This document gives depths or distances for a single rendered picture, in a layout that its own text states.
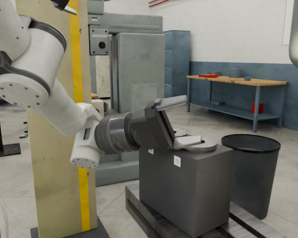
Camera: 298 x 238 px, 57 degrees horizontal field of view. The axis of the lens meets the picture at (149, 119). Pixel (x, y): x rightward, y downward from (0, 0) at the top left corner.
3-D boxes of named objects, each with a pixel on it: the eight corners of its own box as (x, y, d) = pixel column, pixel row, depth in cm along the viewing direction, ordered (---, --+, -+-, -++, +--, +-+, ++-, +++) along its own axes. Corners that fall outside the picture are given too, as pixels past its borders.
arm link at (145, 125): (172, 161, 58) (123, 167, 63) (178, 132, 66) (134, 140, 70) (151, 114, 52) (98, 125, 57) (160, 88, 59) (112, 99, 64)
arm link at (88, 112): (109, 124, 71) (85, 93, 60) (105, 156, 66) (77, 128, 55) (87, 127, 73) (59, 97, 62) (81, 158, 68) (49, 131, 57)
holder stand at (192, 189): (193, 240, 60) (197, 153, 56) (138, 199, 78) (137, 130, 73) (229, 221, 67) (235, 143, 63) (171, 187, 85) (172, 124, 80)
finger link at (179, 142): (200, 133, 60) (174, 137, 62) (199, 143, 58) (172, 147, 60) (203, 139, 61) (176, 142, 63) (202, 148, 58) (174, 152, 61)
